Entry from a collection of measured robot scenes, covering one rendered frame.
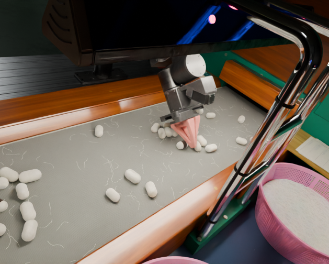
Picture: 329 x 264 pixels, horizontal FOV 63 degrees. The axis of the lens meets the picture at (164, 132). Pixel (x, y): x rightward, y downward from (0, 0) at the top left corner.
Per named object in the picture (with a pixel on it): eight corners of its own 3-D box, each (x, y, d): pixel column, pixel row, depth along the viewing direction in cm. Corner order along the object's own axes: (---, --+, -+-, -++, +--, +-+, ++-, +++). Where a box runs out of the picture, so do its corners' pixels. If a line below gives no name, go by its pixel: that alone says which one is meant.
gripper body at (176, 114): (205, 109, 68) (196, 81, 68) (178, 119, 61) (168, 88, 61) (188, 115, 73) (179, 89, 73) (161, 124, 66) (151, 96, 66)
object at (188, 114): (209, 142, 67) (197, 107, 66) (191, 152, 62) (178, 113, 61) (190, 146, 72) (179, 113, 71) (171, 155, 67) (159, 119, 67)
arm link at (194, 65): (214, 76, 61) (202, 25, 62) (184, 77, 56) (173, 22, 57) (183, 89, 71) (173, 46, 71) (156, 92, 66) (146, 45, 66)
